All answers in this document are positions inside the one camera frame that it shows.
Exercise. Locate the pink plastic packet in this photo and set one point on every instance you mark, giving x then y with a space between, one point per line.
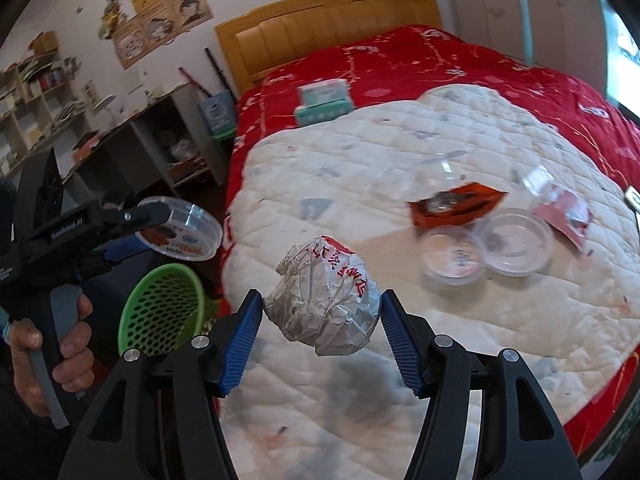
560 210

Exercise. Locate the person's left hand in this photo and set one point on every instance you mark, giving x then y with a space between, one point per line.
75 355

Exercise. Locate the red patterned bedspread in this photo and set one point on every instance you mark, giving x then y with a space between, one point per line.
400 60

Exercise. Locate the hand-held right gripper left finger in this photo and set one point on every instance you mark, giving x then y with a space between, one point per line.
242 345

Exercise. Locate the wooden bookshelf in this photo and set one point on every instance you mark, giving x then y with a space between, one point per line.
35 95

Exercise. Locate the yellow wooden headboard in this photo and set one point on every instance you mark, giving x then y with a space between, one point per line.
325 20

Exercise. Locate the clear plastic wrapper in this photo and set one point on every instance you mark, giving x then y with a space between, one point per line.
535 180

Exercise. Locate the green plastic stool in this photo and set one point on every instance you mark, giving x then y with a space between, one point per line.
225 142

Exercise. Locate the red stick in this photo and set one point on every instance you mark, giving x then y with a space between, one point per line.
192 80

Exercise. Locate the grey desk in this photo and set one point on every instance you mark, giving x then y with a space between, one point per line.
150 120

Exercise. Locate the window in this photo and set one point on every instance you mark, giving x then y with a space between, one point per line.
622 45

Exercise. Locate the clear plastic dome lid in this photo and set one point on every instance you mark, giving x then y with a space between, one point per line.
450 170

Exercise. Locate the black stick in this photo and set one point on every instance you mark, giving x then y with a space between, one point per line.
220 75

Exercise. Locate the orange snack wrapper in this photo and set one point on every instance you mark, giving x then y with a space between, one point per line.
472 207

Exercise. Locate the green plastic mesh basket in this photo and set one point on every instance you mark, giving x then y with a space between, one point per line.
160 305

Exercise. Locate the blue cardboard box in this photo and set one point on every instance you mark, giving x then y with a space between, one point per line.
217 112

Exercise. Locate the green cartoon wall sticker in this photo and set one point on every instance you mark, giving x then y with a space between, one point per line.
111 12

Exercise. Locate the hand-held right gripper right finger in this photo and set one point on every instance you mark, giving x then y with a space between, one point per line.
400 345

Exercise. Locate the small round clear container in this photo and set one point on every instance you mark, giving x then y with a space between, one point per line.
450 260

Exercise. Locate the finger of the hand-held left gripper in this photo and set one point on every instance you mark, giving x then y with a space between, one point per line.
120 255
135 215

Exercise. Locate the white tissue pack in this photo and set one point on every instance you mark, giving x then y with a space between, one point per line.
322 92

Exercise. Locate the large round clear container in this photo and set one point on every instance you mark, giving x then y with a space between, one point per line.
515 242

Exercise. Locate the clear plastic lid with label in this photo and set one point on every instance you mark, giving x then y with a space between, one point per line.
195 232

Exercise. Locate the teal tissue box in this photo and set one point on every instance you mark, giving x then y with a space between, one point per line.
325 114

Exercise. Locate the white quilted blanket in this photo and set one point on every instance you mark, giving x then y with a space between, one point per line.
350 170

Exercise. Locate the white paper ball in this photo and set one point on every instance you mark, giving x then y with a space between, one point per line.
320 300

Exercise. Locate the pale vertical pole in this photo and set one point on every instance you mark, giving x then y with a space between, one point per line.
522 10

